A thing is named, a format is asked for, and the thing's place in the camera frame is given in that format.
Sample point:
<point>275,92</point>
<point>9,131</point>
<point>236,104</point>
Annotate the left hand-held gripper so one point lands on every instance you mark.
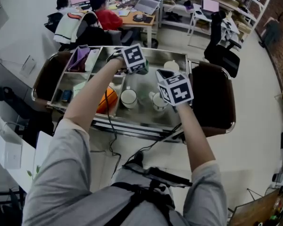
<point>133,55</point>

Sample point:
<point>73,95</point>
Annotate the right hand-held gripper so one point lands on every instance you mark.
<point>177,91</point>

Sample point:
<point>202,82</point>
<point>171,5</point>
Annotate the green cup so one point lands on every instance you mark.
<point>146,67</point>

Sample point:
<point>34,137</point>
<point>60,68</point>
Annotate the white mugs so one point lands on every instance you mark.
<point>159,102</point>

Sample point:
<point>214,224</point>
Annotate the white plastic cylindrical container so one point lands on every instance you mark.
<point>171,66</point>

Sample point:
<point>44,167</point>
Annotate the brown service cart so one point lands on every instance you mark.
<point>212,98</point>

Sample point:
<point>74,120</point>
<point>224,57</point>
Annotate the person's left forearm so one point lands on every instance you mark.
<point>89,98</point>

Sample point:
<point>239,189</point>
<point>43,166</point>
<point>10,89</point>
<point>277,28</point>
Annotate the person's right forearm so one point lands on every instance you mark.
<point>195,138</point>

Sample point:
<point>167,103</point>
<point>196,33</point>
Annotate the wooden desk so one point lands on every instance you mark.
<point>132,22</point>

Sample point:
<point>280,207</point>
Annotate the black mouse pad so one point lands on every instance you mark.
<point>141,18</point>

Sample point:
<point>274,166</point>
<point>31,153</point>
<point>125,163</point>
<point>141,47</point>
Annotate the white paper packet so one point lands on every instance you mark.
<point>92,60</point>

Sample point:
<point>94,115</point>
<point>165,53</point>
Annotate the orange box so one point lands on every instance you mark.
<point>112,99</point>

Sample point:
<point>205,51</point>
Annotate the purple cloth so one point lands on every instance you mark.
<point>79,58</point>

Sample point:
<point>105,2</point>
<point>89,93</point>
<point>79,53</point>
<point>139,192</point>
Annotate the silver laptop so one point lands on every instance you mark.
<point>148,1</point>

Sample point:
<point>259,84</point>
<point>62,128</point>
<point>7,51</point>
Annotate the black bag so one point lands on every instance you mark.
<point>174,16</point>

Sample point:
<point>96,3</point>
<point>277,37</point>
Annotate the pale green paper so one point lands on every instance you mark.
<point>79,89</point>

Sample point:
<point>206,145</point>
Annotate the white striped jacket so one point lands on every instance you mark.
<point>67,27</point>

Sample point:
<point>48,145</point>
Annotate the small white table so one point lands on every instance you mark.
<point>198,15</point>

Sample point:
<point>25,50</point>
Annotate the person's left black shoe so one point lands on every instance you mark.
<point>138,158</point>

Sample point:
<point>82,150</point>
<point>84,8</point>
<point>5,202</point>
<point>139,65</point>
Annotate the dark blue pouch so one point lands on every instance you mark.
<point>67,96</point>

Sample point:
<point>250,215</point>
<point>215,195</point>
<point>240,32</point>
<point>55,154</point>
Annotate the black pouch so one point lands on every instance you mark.
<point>57,95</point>

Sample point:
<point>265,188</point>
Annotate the black chest-mounted device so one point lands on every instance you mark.
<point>169,176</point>

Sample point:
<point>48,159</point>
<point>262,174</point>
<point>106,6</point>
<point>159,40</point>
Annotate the small laptop with pink screen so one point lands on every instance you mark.
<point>210,6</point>

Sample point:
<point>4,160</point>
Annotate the white document holder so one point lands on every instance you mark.
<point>28,66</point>

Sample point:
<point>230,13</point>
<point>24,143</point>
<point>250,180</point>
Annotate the grey coat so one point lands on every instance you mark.
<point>272,32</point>

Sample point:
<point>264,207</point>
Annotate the black chest harness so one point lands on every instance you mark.
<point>136,196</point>

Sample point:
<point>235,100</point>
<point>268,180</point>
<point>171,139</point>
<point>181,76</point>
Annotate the black high-back office chair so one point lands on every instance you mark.
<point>21,107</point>

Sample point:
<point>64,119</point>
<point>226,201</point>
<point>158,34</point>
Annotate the person's grey shirt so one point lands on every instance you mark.
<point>61,173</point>

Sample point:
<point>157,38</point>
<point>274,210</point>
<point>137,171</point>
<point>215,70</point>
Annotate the wooden table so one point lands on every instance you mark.
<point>257,211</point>

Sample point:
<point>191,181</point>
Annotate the green potted plant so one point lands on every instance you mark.
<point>34,172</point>

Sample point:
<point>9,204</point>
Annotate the white box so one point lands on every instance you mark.
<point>7,149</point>

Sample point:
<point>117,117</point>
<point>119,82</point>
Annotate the white desk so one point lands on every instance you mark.
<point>23,175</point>

